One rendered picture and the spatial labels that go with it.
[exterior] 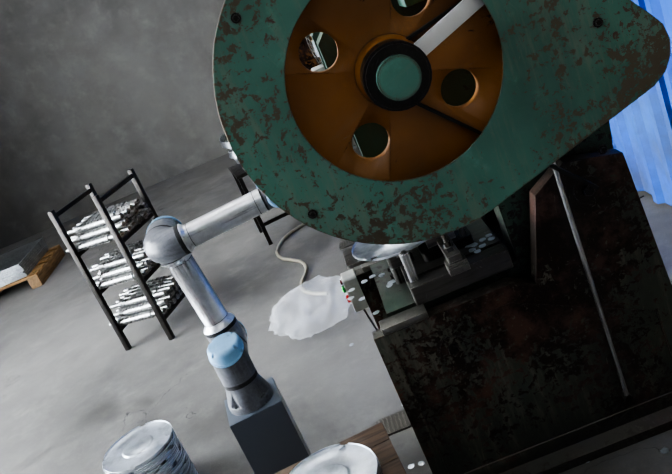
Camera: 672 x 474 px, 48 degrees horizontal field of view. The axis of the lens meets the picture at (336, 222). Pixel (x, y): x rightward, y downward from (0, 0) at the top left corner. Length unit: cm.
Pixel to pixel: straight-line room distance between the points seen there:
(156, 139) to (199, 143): 50
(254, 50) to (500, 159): 63
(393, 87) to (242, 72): 34
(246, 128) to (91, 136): 750
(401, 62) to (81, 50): 755
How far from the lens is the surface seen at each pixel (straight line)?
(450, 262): 214
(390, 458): 217
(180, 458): 310
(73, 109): 918
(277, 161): 175
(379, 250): 228
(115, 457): 314
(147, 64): 894
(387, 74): 167
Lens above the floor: 163
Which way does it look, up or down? 19 degrees down
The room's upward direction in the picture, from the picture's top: 23 degrees counter-clockwise
